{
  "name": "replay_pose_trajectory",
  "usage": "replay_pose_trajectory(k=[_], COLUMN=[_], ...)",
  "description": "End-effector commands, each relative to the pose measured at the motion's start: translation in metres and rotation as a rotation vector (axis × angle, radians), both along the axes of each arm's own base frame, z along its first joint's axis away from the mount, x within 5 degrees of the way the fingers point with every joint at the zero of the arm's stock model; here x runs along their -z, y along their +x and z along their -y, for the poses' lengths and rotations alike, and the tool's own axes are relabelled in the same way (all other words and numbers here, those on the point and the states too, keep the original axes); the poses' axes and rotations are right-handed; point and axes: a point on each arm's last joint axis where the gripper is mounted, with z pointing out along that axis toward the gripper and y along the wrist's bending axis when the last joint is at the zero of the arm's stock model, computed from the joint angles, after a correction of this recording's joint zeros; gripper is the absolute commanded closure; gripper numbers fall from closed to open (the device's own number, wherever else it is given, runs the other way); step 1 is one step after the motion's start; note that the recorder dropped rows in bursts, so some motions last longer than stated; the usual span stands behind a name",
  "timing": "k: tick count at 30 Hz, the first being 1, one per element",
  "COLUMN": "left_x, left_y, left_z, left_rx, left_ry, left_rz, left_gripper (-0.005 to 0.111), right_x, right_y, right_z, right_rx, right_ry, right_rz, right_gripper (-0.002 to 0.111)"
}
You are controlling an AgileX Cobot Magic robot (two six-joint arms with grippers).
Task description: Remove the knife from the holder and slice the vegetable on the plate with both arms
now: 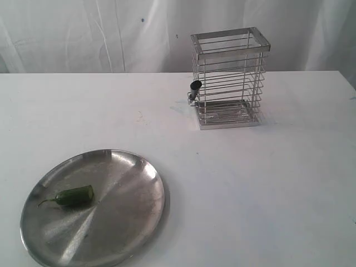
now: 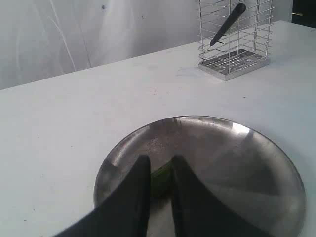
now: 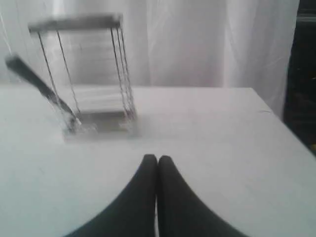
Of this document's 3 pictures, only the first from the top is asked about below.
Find wire mesh utensil holder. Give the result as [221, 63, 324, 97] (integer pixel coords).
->
[187, 27, 271, 130]

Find round steel plate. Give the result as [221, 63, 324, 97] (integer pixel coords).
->
[20, 150, 166, 266]

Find black handled knife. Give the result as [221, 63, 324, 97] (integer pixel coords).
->
[189, 80, 202, 101]

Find green chili pepper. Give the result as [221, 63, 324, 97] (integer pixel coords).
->
[37, 185, 95, 207]

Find white backdrop curtain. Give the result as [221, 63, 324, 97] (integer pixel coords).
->
[1, 1, 355, 85]

